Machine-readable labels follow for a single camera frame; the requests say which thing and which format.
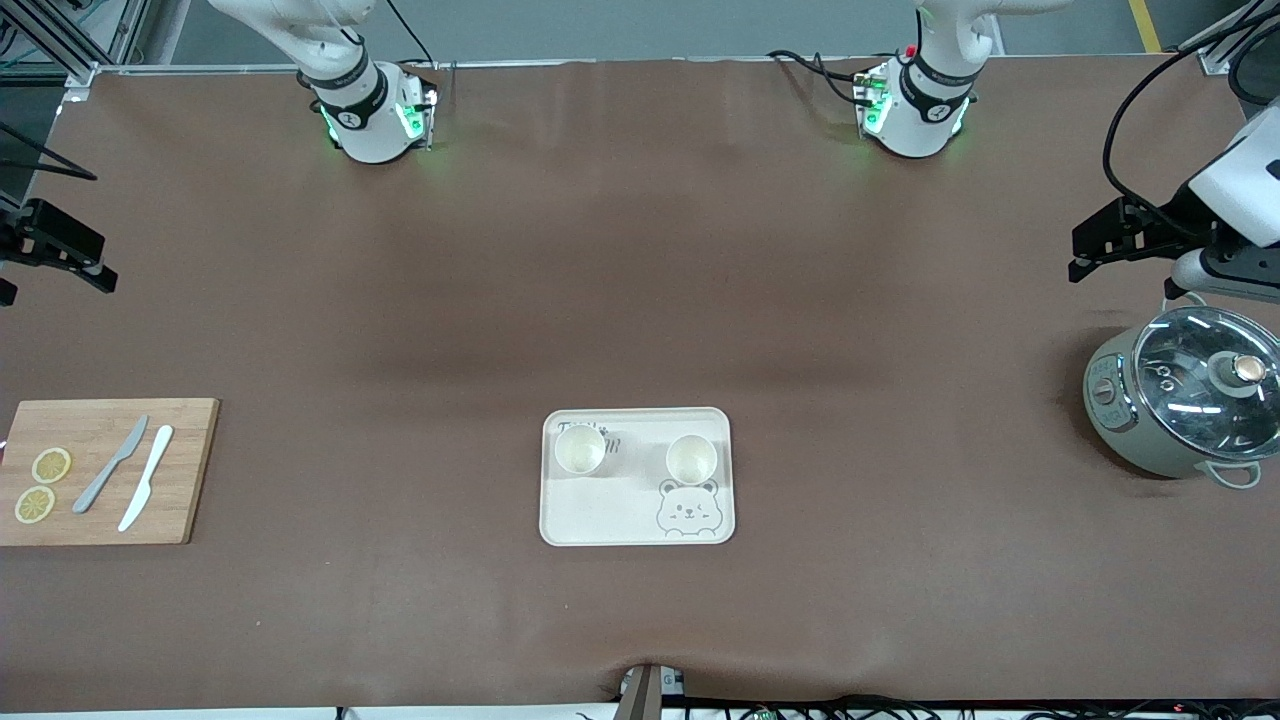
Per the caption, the white cup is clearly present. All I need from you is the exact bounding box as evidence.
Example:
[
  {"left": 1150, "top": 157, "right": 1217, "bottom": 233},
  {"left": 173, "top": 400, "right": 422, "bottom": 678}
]
[
  {"left": 665, "top": 433, "right": 719, "bottom": 487},
  {"left": 554, "top": 423, "right": 608, "bottom": 476}
]

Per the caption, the glass pot lid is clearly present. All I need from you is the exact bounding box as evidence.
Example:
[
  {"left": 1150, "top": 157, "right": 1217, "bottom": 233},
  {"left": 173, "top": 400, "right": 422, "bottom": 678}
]
[{"left": 1133, "top": 305, "right": 1280, "bottom": 463}]

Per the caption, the grey plastic knife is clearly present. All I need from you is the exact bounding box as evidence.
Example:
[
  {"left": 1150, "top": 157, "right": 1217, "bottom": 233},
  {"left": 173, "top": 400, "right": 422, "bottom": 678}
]
[{"left": 72, "top": 415, "right": 150, "bottom": 515}]

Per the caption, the grey-green electric pot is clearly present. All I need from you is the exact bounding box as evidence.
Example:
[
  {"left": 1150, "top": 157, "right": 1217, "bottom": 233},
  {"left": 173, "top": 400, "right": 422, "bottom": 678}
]
[{"left": 1083, "top": 290, "right": 1280, "bottom": 491}]

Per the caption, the white plastic knife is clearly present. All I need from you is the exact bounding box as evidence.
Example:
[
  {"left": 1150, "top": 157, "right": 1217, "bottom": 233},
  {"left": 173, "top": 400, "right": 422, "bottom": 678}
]
[{"left": 118, "top": 425, "right": 175, "bottom": 533}]

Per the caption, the wooden cutting board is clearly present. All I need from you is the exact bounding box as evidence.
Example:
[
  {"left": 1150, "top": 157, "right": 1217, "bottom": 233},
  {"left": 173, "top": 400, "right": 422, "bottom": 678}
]
[{"left": 0, "top": 398, "right": 221, "bottom": 547}]

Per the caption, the brown table cover mat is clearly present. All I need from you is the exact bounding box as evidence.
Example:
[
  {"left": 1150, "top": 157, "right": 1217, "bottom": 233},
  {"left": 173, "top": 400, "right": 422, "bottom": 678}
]
[{"left": 0, "top": 58, "right": 1280, "bottom": 713}]

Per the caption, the cream bear print tray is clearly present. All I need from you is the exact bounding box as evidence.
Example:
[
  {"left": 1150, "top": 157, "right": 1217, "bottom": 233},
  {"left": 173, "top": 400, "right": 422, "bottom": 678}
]
[{"left": 540, "top": 406, "right": 736, "bottom": 547}]

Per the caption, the thick black cable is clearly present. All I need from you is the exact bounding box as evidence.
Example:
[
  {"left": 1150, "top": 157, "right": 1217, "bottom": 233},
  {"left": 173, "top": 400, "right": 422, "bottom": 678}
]
[{"left": 1226, "top": 18, "right": 1280, "bottom": 107}]

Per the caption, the aluminium frame profile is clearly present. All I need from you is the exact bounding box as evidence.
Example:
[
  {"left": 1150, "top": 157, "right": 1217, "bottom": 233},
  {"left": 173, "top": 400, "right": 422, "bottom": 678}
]
[
  {"left": 0, "top": 0, "right": 151, "bottom": 91},
  {"left": 1180, "top": 0, "right": 1280, "bottom": 77}
]

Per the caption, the black base cable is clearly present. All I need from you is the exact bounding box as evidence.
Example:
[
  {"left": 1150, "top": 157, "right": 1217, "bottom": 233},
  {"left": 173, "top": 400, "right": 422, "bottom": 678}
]
[
  {"left": 767, "top": 47, "right": 873, "bottom": 107},
  {"left": 385, "top": 0, "right": 434, "bottom": 69}
]

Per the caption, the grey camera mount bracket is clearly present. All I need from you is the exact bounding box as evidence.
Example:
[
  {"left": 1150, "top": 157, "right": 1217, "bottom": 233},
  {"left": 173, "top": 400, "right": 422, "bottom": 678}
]
[{"left": 615, "top": 662, "right": 689, "bottom": 720}]

